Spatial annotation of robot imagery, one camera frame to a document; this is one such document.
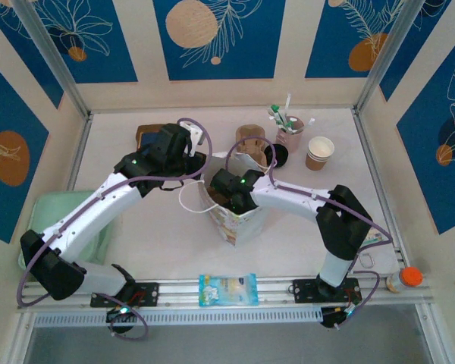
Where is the stack of brown paper cups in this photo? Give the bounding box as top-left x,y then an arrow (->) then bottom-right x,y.
305,136 -> 334,171

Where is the stack of black cup lids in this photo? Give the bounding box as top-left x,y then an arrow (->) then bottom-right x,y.
264,143 -> 290,168

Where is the stack of pulp cup carriers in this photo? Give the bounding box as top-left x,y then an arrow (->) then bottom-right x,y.
234,124 -> 270,168

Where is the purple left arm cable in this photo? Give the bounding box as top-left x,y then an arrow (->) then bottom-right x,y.
17,117 -> 214,340

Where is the printed paper tag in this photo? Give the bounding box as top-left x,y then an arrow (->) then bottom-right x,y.
363,226 -> 384,246

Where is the blue snack packet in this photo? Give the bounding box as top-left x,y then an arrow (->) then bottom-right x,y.
198,272 -> 259,307

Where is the aluminium table edge rail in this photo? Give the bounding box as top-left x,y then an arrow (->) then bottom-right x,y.
351,107 -> 406,266
66,111 -> 94,193

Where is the black controller board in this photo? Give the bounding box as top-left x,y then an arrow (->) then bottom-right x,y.
320,306 -> 361,330
105,302 -> 140,335

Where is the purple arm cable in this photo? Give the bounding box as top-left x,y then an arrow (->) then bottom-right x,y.
225,136 -> 394,331
17,117 -> 214,340

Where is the orange capped bottle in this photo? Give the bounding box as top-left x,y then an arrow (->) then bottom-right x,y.
387,266 -> 425,293

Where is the pink straw holder cup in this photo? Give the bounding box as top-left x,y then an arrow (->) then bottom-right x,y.
275,116 -> 305,152

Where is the aluminium mounting rail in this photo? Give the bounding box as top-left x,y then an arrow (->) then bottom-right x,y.
17,275 -> 433,314

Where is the cardboard napkin box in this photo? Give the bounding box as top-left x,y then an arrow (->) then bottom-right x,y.
136,124 -> 164,147

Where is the grey slotted cable duct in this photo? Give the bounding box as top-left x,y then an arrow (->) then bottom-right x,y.
33,306 -> 324,328

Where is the mint green tray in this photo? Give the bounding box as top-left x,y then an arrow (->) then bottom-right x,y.
17,189 -> 115,278

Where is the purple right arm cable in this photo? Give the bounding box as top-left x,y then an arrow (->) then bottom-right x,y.
225,136 -> 394,331

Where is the white animal print paper bag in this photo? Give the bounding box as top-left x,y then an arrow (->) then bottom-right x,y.
177,151 -> 278,247

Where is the aluminium frame post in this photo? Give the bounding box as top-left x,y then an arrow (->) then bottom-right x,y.
13,0 -> 91,119
354,0 -> 428,111

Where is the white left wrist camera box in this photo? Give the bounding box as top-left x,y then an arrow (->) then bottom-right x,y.
187,124 -> 206,157

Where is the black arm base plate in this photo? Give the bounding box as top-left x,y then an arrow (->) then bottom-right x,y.
290,278 -> 363,304
89,281 -> 161,309

